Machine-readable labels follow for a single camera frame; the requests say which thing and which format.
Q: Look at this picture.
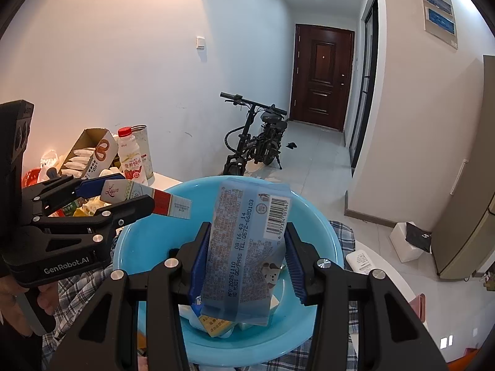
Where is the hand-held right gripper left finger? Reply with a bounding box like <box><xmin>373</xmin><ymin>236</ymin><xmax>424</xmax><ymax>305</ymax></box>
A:
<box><xmin>48</xmin><ymin>220</ymin><xmax>213</xmax><ymax>371</ymax></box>

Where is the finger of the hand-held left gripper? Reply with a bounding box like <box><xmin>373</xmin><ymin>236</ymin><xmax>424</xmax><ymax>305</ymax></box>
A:
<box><xmin>23</xmin><ymin>196</ymin><xmax>155</xmax><ymax>259</ymax></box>
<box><xmin>23</xmin><ymin>176</ymin><xmax>127</xmax><ymax>221</ymax></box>

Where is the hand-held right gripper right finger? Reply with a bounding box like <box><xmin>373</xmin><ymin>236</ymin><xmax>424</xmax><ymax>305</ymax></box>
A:
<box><xmin>284</xmin><ymin>222</ymin><xmax>451</xmax><ymax>371</ymax></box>

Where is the beige red carton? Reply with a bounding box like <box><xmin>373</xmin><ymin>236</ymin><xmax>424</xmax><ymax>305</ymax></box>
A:
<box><xmin>100</xmin><ymin>180</ymin><xmax>193</xmax><ymax>219</ymax></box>

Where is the blue barcode tissue packet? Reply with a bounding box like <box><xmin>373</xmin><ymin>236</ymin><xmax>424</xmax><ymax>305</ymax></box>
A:
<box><xmin>199</xmin><ymin>180</ymin><xmax>291</xmax><ymax>327</ymax></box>

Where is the blue plastic basin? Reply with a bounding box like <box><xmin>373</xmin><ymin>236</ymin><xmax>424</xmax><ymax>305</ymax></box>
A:
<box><xmin>112</xmin><ymin>176</ymin><xmax>345</xmax><ymax>368</ymax></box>

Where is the yellow blue cigarette pack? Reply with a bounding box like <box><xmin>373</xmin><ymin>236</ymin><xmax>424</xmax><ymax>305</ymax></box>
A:
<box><xmin>197</xmin><ymin>315</ymin><xmax>233</xmax><ymax>337</ymax></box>

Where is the person's left forearm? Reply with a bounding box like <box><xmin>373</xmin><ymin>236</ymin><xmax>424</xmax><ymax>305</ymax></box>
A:
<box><xmin>0</xmin><ymin>317</ymin><xmax>43</xmax><ymax>371</ymax></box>

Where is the person's left hand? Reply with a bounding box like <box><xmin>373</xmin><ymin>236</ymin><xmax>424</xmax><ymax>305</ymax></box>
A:
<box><xmin>0</xmin><ymin>274</ymin><xmax>58</xmax><ymax>335</ymax></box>

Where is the pile of snack packets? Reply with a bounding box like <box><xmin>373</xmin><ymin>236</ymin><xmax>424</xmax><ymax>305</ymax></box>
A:
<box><xmin>21</xmin><ymin>149</ymin><xmax>117</xmax><ymax>219</ymax></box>

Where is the cardboard pretzel box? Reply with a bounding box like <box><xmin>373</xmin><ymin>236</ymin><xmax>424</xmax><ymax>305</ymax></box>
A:
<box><xmin>60</xmin><ymin>127</ymin><xmax>120</xmax><ymax>180</ymax></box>

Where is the red cap milk bottle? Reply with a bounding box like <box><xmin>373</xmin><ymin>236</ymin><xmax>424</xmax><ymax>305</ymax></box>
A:
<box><xmin>117</xmin><ymin>126</ymin><xmax>149</xmax><ymax>186</ymax></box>

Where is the blue plaid cloth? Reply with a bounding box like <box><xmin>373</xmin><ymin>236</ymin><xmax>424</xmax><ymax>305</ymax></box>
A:
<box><xmin>39</xmin><ymin>220</ymin><xmax>360</xmax><ymax>371</ymax></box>

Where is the white remote control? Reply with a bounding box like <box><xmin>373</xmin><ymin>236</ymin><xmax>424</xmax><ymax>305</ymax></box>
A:
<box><xmin>345</xmin><ymin>250</ymin><xmax>385</xmax><ymax>276</ymax></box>

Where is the white trash bin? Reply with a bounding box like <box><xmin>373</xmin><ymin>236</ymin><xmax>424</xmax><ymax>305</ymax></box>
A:
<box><xmin>390</xmin><ymin>222</ymin><xmax>433</xmax><ymax>261</ymax></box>

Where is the pink cup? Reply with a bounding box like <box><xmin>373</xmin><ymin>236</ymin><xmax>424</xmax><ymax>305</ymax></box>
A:
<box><xmin>410</xmin><ymin>293</ymin><xmax>426</xmax><ymax>319</ymax></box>

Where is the black electric bicycle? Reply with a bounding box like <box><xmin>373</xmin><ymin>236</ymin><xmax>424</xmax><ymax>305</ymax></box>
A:
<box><xmin>220</xmin><ymin>92</ymin><xmax>289</xmax><ymax>178</ymax></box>

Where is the beige refrigerator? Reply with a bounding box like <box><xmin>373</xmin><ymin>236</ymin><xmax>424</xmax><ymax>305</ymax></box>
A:
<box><xmin>431</xmin><ymin>55</ymin><xmax>495</xmax><ymax>281</ymax></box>

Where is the brown entrance door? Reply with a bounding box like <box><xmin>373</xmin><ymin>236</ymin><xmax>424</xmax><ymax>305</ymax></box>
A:
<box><xmin>289</xmin><ymin>24</ymin><xmax>355</xmax><ymax>132</ymax></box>

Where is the orange chair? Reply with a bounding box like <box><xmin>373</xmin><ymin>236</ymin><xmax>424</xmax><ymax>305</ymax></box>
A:
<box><xmin>452</xmin><ymin>348</ymin><xmax>484</xmax><ymax>371</ymax></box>

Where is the dark frame sliding door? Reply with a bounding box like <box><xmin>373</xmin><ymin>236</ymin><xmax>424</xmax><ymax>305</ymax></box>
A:
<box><xmin>348</xmin><ymin>0</ymin><xmax>380</xmax><ymax>167</ymax></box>

